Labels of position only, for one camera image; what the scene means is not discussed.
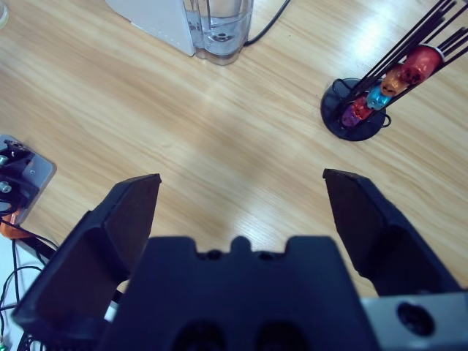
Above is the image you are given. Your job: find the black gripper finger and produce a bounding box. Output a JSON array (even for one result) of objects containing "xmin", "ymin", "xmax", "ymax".
[
  {"xmin": 12, "ymin": 173, "xmax": 162, "ymax": 333},
  {"xmin": 322, "ymin": 168, "xmax": 462, "ymax": 298}
]

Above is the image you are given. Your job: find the red coffee capsule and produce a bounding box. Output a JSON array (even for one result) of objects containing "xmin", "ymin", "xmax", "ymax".
[
  {"xmin": 352, "ymin": 97, "xmax": 374, "ymax": 122},
  {"xmin": 400, "ymin": 45, "xmax": 445, "ymax": 87}
]

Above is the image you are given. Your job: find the white capsule coffee machine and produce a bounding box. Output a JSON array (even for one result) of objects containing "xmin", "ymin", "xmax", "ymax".
[{"xmin": 105, "ymin": 0, "xmax": 197, "ymax": 58}]

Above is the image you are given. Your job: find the purple coffee capsule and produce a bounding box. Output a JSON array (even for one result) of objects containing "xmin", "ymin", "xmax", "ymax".
[{"xmin": 341, "ymin": 108, "xmax": 361, "ymax": 127}]

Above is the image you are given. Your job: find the blue coffee capsule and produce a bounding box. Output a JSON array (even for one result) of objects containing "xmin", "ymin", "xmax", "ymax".
[{"xmin": 366, "ymin": 86, "xmax": 390, "ymax": 110}]

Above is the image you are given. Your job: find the orange coffee capsule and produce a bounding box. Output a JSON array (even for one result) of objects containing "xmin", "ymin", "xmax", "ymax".
[{"xmin": 380, "ymin": 65, "xmax": 411, "ymax": 97}]

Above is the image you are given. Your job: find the black capsule holder with rods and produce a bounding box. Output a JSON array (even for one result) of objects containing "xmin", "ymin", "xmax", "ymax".
[{"xmin": 320, "ymin": 0, "xmax": 468, "ymax": 142}]

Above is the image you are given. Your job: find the clear water tank dark lid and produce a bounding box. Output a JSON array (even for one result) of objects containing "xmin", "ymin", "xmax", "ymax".
[{"xmin": 184, "ymin": 0, "xmax": 254, "ymax": 67}]

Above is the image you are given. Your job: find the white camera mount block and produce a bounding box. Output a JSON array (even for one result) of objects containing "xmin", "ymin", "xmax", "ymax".
[{"xmin": 0, "ymin": 134, "xmax": 58, "ymax": 241}]

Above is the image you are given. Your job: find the black mount cable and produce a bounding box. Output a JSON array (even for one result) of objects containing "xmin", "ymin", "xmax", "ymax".
[{"xmin": 0, "ymin": 219, "xmax": 60, "ymax": 351}]

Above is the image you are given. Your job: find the dark camera post with bracket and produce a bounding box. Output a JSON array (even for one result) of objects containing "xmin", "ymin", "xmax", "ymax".
[{"xmin": 0, "ymin": 140, "xmax": 39, "ymax": 217}]

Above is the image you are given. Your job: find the black machine power cable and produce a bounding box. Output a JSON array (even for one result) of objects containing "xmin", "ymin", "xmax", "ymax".
[{"xmin": 244, "ymin": 0, "xmax": 293, "ymax": 47}]

